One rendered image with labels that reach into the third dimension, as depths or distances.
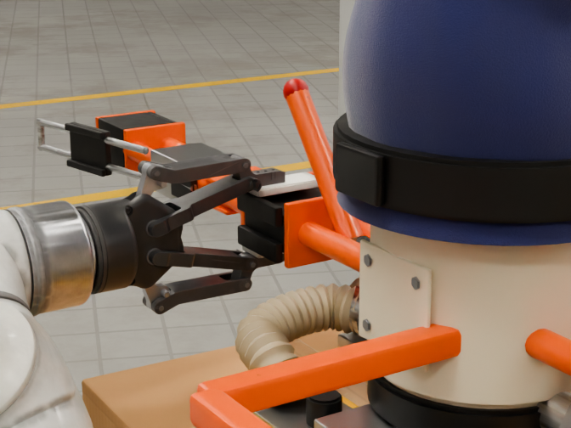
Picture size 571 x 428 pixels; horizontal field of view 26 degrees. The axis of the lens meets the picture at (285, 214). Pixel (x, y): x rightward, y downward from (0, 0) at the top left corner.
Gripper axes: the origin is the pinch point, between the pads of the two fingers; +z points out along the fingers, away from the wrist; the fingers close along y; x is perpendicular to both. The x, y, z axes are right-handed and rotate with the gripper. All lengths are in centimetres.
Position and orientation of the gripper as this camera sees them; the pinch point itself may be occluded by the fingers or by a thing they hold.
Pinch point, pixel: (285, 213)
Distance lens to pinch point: 113.6
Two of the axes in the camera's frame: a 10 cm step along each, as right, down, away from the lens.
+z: 8.5, -1.5, 5.1
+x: 5.3, 2.5, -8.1
